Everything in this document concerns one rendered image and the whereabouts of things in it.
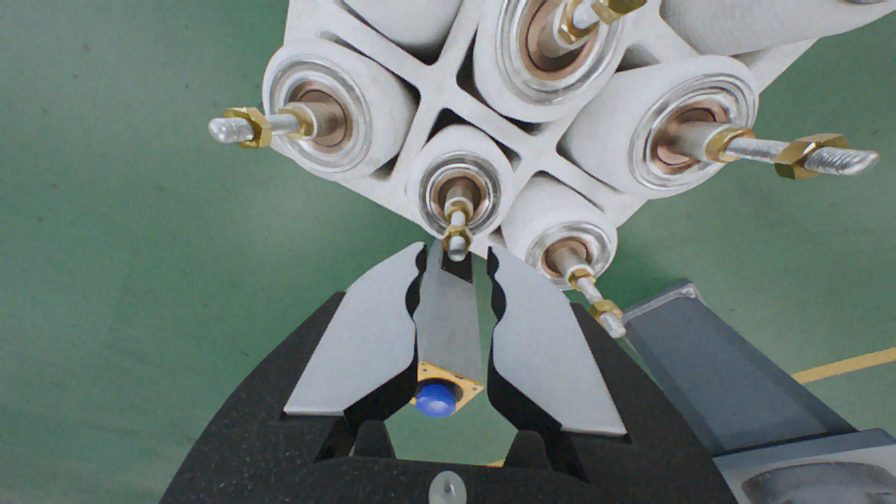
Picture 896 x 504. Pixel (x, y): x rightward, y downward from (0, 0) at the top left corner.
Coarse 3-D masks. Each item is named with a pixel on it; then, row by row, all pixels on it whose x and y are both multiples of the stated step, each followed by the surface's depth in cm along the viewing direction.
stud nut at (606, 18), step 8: (592, 0) 9; (600, 0) 9; (608, 0) 9; (616, 0) 9; (632, 0) 9; (640, 0) 9; (592, 8) 9; (600, 8) 9; (608, 8) 9; (616, 8) 9; (624, 8) 9; (632, 8) 9; (600, 16) 9; (608, 16) 9; (616, 16) 9; (608, 24) 9
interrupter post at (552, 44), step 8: (560, 8) 12; (552, 16) 13; (560, 16) 12; (544, 24) 14; (552, 24) 13; (544, 32) 14; (552, 32) 13; (544, 40) 14; (552, 40) 13; (560, 40) 13; (584, 40) 13; (544, 48) 15; (552, 48) 14; (560, 48) 13; (568, 48) 13; (552, 56) 15
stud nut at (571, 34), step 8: (568, 0) 11; (576, 0) 11; (568, 8) 11; (568, 16) 12; (560, 24) 12; (568, 24) 12; (592, 24) 12; (560, 32) 12; (568, 32) 12; (576, 32) 12; (584, 32) 12; (592, 32) 12; (568, 40) 12; (576, 40) 12
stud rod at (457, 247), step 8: (456, 216) 16; (464, 216) 17; (456, 224) 15; (464, 224) 15; (456, 240) 13; (464, 240) 14; (448, 248) 13; (456, 248) 12; (464, 248) 13; (456, 256) 13; (464, 256) 13
